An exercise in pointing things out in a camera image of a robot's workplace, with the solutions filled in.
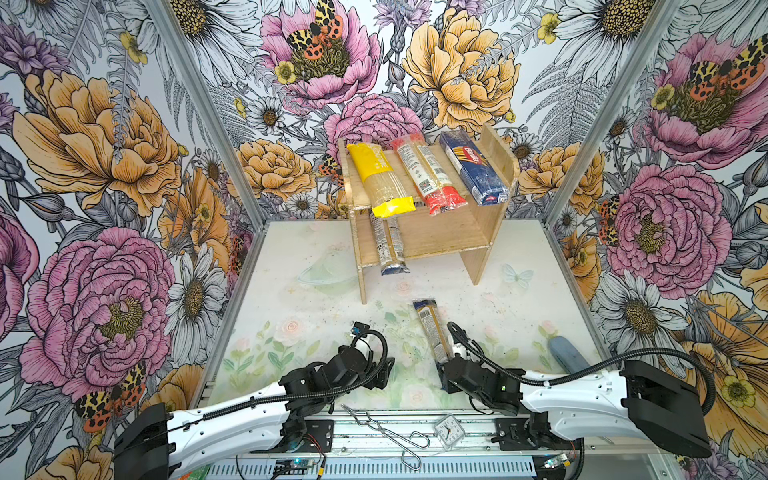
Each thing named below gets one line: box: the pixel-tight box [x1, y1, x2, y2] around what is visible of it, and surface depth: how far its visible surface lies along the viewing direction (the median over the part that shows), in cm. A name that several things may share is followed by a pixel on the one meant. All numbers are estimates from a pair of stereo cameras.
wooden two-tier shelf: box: [338, 137, 381, 305], surface depth 74 cm
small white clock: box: [433, 413, 466, 451], surface depth 75 cm
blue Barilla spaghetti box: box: [439, 130, 509, 207], surface depth 70 cm
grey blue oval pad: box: [549, 336, 590, 375], surface depth 88 cm
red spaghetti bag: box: [391, 134, 468, 216], surface depth 70 cm
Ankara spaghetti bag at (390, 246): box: [369, 210, 410, 277], surface depth 83 cm
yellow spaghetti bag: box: [347, 143, 417, 218], surface depth 67 cm
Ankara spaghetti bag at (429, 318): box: [413, 298, 453, 364], surface depth 93 cm
